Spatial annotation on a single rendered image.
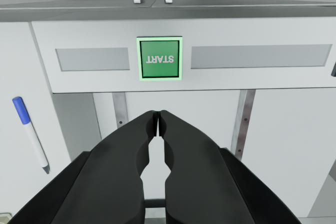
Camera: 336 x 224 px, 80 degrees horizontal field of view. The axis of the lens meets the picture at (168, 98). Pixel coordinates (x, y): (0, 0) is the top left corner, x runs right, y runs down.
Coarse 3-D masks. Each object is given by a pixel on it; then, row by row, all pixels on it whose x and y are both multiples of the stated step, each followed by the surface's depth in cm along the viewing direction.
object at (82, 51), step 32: (64, 32) 24; (96, 32) 24; (128, 32) 24; (160, 32) 24; (192, 32) 25; (224, 32) 25; (256, 32) 25; (288, 32) 25; (320, 32) 25; (64, 64) 26; (96, 64) 27; (128, 64) 27; (192, 64) 27; (224, 64) 27; (256, 64) 27; (288, 64) 27; (320, 64) 27
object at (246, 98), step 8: (240, 96) 44; (248, 96) 41; (240, 104) 44; (248, 104) 42; (240, 112) 44; (248, 112) 43; (240, 120) 44; (248, 120) 44; (240, 128) 45; (232, 136) 50; (240, 136) 46; (232, 144) 50; (240, 144) 47; (232, 152) 50; (240, 152) 48; (240, 160) 49
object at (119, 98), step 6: (114, 96) 41; (120, 96) 41; (114, 102) 41; (120, 102) 41; (114, 108) 42; (120, 108) 42; (126, 108) 45; (120, 114) 42; (126, 114) 45; (120, 120) 43; (126, 120) 45; (120, 126) 44
